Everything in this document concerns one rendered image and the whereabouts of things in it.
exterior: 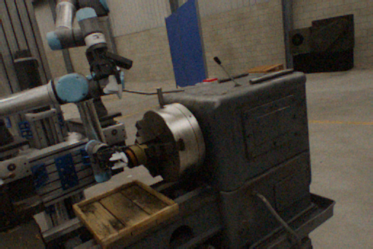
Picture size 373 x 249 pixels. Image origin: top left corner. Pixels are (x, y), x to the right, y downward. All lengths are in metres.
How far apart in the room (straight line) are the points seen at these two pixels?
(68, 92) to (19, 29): 0.61
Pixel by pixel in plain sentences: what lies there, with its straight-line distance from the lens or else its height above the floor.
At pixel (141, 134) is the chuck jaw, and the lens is 1.28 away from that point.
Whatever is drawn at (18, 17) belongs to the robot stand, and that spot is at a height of 1.73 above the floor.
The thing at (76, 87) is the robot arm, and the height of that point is 1.37.
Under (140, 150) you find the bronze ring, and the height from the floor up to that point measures 1.10.
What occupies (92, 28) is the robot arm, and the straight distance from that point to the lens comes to 1.26.
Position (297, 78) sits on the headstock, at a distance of 1.52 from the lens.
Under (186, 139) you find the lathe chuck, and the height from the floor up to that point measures 1.12.
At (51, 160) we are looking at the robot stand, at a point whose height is 1.02.
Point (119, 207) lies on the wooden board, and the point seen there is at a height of 0.89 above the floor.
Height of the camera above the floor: 1.47
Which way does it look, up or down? 15 degrees down
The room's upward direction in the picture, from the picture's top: 10 degrees counter-clockwise
